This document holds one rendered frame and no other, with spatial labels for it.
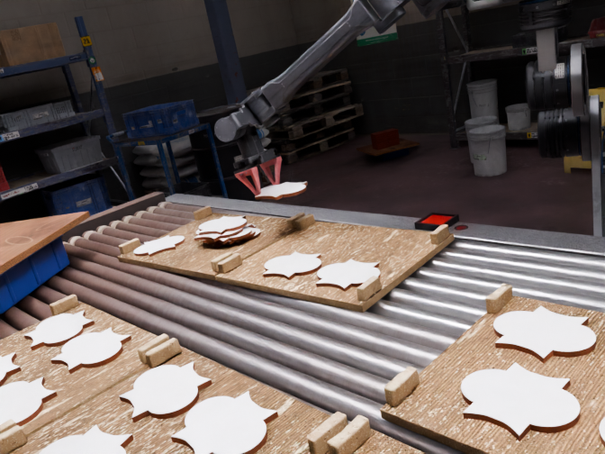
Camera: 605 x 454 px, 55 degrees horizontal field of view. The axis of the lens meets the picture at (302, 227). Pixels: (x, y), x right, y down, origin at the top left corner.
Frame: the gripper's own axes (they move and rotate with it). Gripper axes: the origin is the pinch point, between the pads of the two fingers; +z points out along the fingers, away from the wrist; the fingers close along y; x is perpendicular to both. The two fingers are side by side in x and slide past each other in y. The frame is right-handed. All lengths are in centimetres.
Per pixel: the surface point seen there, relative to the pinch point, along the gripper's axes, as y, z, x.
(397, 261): 8.8, 20.6, 37.7
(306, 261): 15.4, 15.6, 19.5
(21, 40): -150, -157, -371
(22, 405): 75, 13, 8
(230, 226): 8.4, 5.7, -8.8
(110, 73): -257, -128, -431
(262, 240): 5.2, 11.6, -3.1
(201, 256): 17.7, 9.5, -12.6
